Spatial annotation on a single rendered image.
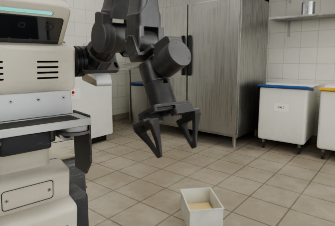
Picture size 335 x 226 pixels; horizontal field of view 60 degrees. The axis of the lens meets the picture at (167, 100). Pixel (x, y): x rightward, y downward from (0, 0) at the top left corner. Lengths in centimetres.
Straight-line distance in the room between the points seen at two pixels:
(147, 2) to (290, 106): 294
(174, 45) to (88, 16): 426
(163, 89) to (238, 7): 286
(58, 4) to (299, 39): 361
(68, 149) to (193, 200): 125
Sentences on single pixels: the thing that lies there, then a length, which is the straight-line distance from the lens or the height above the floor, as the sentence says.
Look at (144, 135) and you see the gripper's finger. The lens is 60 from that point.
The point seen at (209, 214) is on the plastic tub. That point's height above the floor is 12.
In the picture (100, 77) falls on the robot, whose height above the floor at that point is 100.
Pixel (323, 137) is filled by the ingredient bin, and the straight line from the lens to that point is 344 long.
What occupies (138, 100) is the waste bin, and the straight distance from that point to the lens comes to 484.
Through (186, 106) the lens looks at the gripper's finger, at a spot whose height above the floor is 95.
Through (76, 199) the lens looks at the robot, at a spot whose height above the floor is 61.
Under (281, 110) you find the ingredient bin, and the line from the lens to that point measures 350.
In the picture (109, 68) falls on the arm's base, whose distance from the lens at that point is 86.
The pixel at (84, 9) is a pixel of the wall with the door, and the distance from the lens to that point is 478.
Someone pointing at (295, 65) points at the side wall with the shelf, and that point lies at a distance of 410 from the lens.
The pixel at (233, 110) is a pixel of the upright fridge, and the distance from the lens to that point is 344.
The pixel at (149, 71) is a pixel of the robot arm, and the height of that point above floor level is 103.
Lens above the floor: 105
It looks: 8 degrees down
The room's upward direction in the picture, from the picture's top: straight up
